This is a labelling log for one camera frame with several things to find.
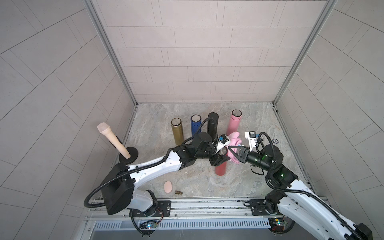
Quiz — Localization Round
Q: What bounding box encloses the aluminium front rail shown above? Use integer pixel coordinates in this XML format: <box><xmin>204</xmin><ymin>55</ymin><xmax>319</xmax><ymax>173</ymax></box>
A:
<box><xmin>85</xmin><ymin>198</ymin><xmax>294</xmax><ymax>228</ymax></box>

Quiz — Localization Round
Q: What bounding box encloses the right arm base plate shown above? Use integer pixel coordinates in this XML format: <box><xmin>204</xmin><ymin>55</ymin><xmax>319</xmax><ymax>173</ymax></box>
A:
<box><xmin>243</xmin><ymin>199</ymin><xmax>281</xmax><ymax>216</ymax></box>

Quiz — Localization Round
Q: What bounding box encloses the gold thermos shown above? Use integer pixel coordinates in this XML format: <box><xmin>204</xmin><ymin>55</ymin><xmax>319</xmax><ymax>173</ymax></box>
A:
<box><xmin>171</xmin><ymin>118</ymin><xmax>185</xmax><ymax>146</ymax></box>

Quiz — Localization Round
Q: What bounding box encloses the pink thermos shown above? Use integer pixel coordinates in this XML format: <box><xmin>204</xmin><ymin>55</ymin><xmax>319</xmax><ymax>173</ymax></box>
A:
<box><xmin>227</xmin><ymin>110</ymin><xmax>242</xmax><ymax>136</ymax></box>

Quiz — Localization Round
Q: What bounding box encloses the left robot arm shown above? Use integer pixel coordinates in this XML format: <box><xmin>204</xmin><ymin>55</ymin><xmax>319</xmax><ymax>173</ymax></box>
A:
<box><xmin>84</xmin><ymin>132</ymin><xmax>231</xmax><ymax>215</ymax></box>

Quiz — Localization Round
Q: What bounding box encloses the left circuit board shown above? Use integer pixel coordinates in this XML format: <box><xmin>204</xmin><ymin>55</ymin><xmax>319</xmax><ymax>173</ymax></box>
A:
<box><xmin>140</xmin><ymin>221</ymin><xmax>158</xmax><ymax>231</ymax></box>

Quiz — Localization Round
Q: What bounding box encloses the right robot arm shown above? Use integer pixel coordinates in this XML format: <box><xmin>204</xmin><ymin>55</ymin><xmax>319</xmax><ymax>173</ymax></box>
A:
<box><xmin>229</xmin><ymin>145</ymin><xmax>373</xmax><ymax>240</ymax></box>

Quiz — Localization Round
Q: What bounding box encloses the right circuit board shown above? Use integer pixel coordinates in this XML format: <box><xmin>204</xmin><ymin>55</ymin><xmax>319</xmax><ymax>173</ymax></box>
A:
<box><xmin>268</xmin><ymin>218</ymin><xmax>286</xmax><ymax>233</ymax></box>

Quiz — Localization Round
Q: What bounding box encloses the pink cloth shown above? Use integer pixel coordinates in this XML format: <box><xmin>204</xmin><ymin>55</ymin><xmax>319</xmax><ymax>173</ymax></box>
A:
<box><xmin>227</xmin><ymin>132</ymin><xmax>242</xmax><ymax>164</ymax></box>

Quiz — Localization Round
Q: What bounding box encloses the blue thermos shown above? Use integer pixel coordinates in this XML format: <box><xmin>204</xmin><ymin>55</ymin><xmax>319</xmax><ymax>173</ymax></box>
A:
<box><xmin>191</xmin><ymin>114</ymin><xmax>202</xmax><ymax>135</ymax></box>

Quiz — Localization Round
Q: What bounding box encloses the black thermos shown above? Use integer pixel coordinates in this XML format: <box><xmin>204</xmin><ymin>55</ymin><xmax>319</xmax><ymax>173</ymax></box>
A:
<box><xmin>207</xmin><ymin>112</ymin><xmax>219</xmax><ymax>140</ymax></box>

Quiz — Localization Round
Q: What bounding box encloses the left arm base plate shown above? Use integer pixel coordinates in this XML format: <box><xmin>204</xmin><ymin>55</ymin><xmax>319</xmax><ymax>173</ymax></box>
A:
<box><xmin>129</xmin><ymin>201</ymin><xmax>172</xmax><ymax>218</ymax></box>

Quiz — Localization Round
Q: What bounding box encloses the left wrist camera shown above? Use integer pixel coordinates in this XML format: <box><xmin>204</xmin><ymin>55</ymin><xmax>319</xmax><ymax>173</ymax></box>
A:
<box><xmin>216</xmin><ymin>134</ymin><xmax>231</xmax><ymax>153</ymax></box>

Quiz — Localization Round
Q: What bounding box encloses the pink oval soap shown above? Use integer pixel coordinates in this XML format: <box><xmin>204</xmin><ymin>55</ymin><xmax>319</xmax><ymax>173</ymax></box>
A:
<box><xmin>164</xmin><ymin>181</ymin><xmax>173</xmax><ymax>194</ymax></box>

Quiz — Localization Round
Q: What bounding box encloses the red thermos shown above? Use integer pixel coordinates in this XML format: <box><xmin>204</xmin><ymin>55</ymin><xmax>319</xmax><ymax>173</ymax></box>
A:
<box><xmin>215</xmin><ymin>147</ymin><xmax>228</xmax><ymax>176</ymax></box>

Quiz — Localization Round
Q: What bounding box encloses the beige microphone-shaped holder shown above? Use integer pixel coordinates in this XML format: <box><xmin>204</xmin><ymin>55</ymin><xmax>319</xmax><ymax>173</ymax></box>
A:
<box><xmin>97</xmin><ymin>123</ymin><xmax>139</xmax><ymax>165</ymax></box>

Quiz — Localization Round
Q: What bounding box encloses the circuit board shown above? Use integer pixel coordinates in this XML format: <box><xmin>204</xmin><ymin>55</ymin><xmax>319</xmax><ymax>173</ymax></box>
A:
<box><xmin>140</xmin><ymin>221</ymin><xmax>158</xmax><ymax>231</ymax></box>
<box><xmin>268</xmin><ymin>218</ymin><xmax>286</xmax><ymax>233</ymax></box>

